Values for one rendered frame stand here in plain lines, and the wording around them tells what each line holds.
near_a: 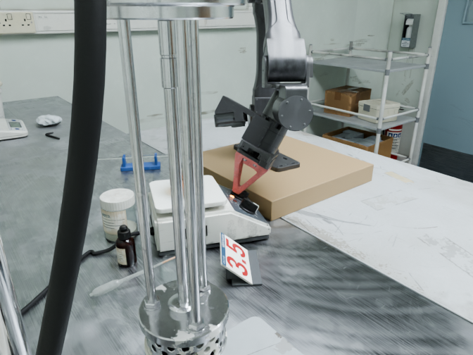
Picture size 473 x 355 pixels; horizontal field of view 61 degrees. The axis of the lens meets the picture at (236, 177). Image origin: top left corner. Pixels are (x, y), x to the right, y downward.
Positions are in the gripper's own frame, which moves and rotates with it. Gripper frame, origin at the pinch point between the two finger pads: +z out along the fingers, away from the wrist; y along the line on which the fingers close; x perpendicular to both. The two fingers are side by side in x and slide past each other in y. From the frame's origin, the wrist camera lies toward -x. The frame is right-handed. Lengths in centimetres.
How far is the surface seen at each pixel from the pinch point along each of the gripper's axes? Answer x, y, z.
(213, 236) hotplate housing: 1.4, 10.6, 6.8
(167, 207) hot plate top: -6.9, 14.8, 5.0
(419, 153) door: 92, -292, -40
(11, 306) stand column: -2, 57, -1
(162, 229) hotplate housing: -5.9, 15.2, 8.5
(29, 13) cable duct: -123, -81, -1
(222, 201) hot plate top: -0.1, 10.8, 0.6
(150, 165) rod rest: -25.1, -21.9, 11.4
